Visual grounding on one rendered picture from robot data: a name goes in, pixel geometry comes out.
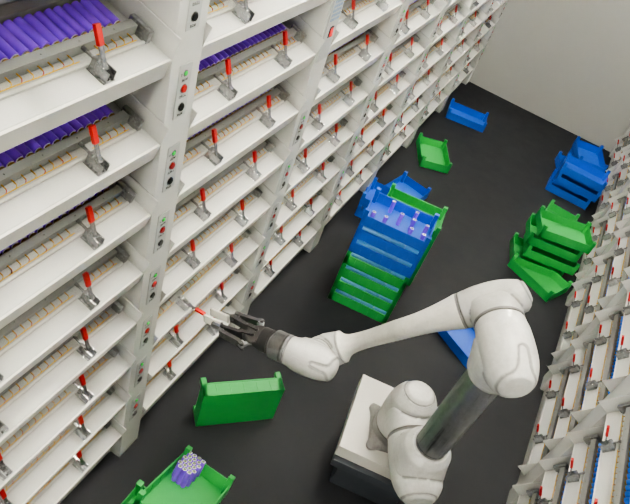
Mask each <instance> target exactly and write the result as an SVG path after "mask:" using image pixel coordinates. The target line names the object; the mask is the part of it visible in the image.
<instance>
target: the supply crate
mask: <svg viewBox="0 0 630 504"><path fill-rule="evenodd" d="M381 189H382V188H380V187H377V189H376V191H375V193H374V195H373V197H372V199H371V201H370V203H369V204H368V206H367V208H366V209H365V212H364V214H363V216H362V219H361V221H360V224H362V225H364V226H366V227H368V228H370V229H373V230H375V231H377V232H379V233H381V234H383V235H386V236H388V237H390V238H392V239H394V240H397V241H399V242H401V243H403V244H405V245H407V246H410V247H412V248H414V249H416V250H418V251H421V252H423V253H424V252H425V250H426V248H427V246H428V245H429V243H430V241H431V239H432V234H433V231H434V228H435V225H436V222H437V220H438V218H439V216H440V214H438V213H435V215H434V217H433V216H431V215H429V214H427V213H424V212H422V211H420V210H418V209H416V208H413V207H411V206H409V205H407V204H405V203H402V202H400V201H398V200H396V199H394V198H391V197H389V196H387V195H385V194H383V193H380V191H381ZM393 200H395V201H396V204H395V207H394V209H393V211H392V213H388V210H389V207H390V205H391V203H392V201H393ZM373 210H374V211H376V214H375V217H374V218H373V217H370V215H371V213H372V211H373ZM416 211H419V215H418V217H417V219H416V220H417V221H416V223H415V225H414V227H413V228H414V231H413V232H412V234H411V235H410V234H408V228H409V226H410V224H411V223H410V222H411V220H412V218H413V216H414V214H415V212H416ZM401 212H403V213H404V214H405V215H404V217H403V219H402V221H401V223H400V225H399V226H397V225H396V221H397V219H398V217H399V215H400V213H401ZM385 215H387V216H388V220H387V222H386V223H384V222H382V220H383V218H384V216H385ZM426 224H428V225H430V227H429V229H428V231H427V233H426V237H425V239H424V241H423V240H421V239H420V237H421V236H420V235H421V233H422V231H423V229H424V228H425V226H426Z"/></svg>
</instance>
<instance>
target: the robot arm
mask: <svg viewBox="0 0 630 504"><path fill-rule="evenodd" d="M532 301H533V298H532V296H531V293H530V291H529V289H528V288H527V286H526V284H525V283H524V282H523V281H520V280H518V279H500V280H493V281H488V282H484V283H481V284H478V285H474V286H471V287H469V288H467V289H465V290H462V291H460V292H458V293H455V294H453V295H451V296H449V297H447V298H446V299H444V300H442V301H440V302H438V303H436V304H434V305H432V306H430V307H428V308H426V309H423V310H421V311H419V312H416V313H414V314H411V315H408V316H405V317H402V318H399V319H396V320H393V321H391V322H388V323H385V324H382V325H379V326H376V327H374V328H371V329H368V330H364V331H361V332H357V333H353V334H344V333H342V332H341V331H334V332H328V333H323V334H321V335H318V336H315V337H313V338H307V337H304V338H300V337H296V336H294V335H291V334H289V333H286V332H284V331H282V330H278V331H276V330H273V329H271V328H269V327H264V319H262V318H256V317H253V316H250V315H247V314H244V313H241V312H238V311H236V312H235V313H234V314H229V313H227V312H224V311H222V312H221V311H219V310H216V309H214V308H212V307H211V308H210V315H211V316H213V317H215V318H218V319H220V320H222V321H224V322H227V323H229V322H230V323H233V324H235V325H237V326H238V327H240V328H242V330H240V329H237V328H234V327H231V326H227V325H224V324H223V322H222V321H220V320H218V319H215V318H213V317H211V316H209V315H206V314H204V315H203V320H204V322H205V323H207V324H210V325H211V327H213V328H215V329H217V330H218V331H219V337H221V338H223V339H225V340H227V341H228V342H230V343H232V344H234V345H236V346H237V347H238V348H239V349H240V350H243V349H244V347H246V346H253V347H255V348H256V349H257V350H259V351H261V352H263V353H265V354H267V356H268V357H269V358H271V359H273V360H275V361H277V362H279V363H281V364H284V365H286V366H287V367H288V368H289V369H291V370H292V371H294V372H296V373H298V374H300V375H302V376H304V377H307V378H310V379H313V380H317V381H330V380H332V379H333V378H334V376H335V375H336V373H337V371H338V369H339V366H340V365H342V364H344V363H347V362H349V360H350V358H351V356H352V355H353V354H354V353H356V352H358V351H361V350H364V349H367V348H370V347H373V346H378V345H382V344H386V343H390V342H395V341H399V340H403V339H407V338H411V337H415V336H419V335H424V334H429V333H435V332H442V331H450V330H460V329H468V328H473V327H474V330H475V338H474V340H473V344H472V348H471V351H470V355H469V358H468V361H467V370H466V371H465V372H464V374H463V375H462V376H461V378H460V379H459V380H458V382H457V383H456V384H455V385H454V387H453V388H452V389H451V391H450V392H449V393H448V395H447V396H446V397H445V399H444V400H443V401H442V403H441V404H440V405H439V406H438V408H437V401H436V396H435V393H434V391H433V390H432V389H431V388H430V387H429V386H428V385H427V384H425V383H423V382H421V381H406V382H403V383H401V384H399V385H398V386H396V387H395V388H394V389H393V390H392V391H391V392H390V393H389V395H388V396H387V398H386V399H385V401H384V402H383V404H382V406H379V405H377V404H375V403H372V404H371V405H370V406H369V411H370V423H369V435H368V440H367V442H366V447H367V449H369V450H378V451H382V452H386V453H388V463H389V471H390V477H391V482H392V485H393V488H394V490H395V492H396V494H397V496H398V497H399V499H400V500H401V501H403V502H404V503H405V504H433V503H434V502H435V501H436V500H437V499H438V497H439V496H440V494H441V491H442V489H443V480H444V478H445V475H446V472H447V469H448V466H449V464H450V462H451V448H452V447H453V446H454V445H455V444H456V443H457V441H458V440H459V439H460V438H461V437H462V436H463V434H464V433H465V432H466V431H467V430H468V429H469V427H470V426H471V425H472V424H473V423H474V422H475V421H476V419H477V418H478V417H479V416H480V415H481V414H482V412H483V411H484V410H485V409H486V408H487V407H488V405H489V404H490V403H491V402H492V401H493V400H494V399H495V397H496V396H497V395H499V396H501V397H505V398H518V397H522V396H525V395H527V394H528V393H530V392H531V391H532V390H533V389H534V388H535V386H536V385H537V381H538V377H539V369H540V364H539V356H538V351H537V347H536V343H535V340H534V337H533V334H532V331H531V328H530V326H529V324H528V323H527V320H526V318H525V313H526V312H529V310H530V308H531V306H532ZM239 316H240V317H239ZM243 340H244V341H243Z"/></svg>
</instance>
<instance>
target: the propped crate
mask: <svg viewBox="0 0 630 504"><path fill-rule="evenodd" d="M192 449H193V447H191V446H190V445H188V446H187V447H186V448H185V450H184V452H183V453H182V454H181V455H180V456H179V457H178V458H177V459H176V460H175V461H174V462H173V463H171V464H170V465H169V466H168V467H167V468H166V469H165V470H164V471H163V472H162V473H161V474H160V475H159V476H158V477H157V478H156V479H155V480H154V481H153V482H151V483H150V484H149V485H148V486H147V487H146V488H145V489H144V490H143V489H141V490H140V491H139V492H138V494H137V496H136V498H135V500H134V503H133V504H219V503H220V502H221V501H222V500H223V498H224V497H225V496H226V495H227V493H228V491H229V489H230V487H231V485H232V484H233V482H234V480H235V478H236V477H235V476H233V475H232V474H231V475H230V476H229V477H228V479H227V478H226V477H224V476H223V475H221V474H220V473H218V472H217V471H215V470H214V469H213V468H211V467H210V466H208V465H207V464H205V465H204V467H203V469H202V471H201V473H200V475H199V477H196V479H195V481H194V482H192V483H191V485H190V486H189V487H186V486H185V488H181V487H180V485H177V484H176V481H175V482H173V481H172V480H171V478H172V472H173V470H174V468H175V466H176V464H177V462H178V460H181V459H182V457H183V456H184V455H187V453H190V452H191V451H192Z"/></svg>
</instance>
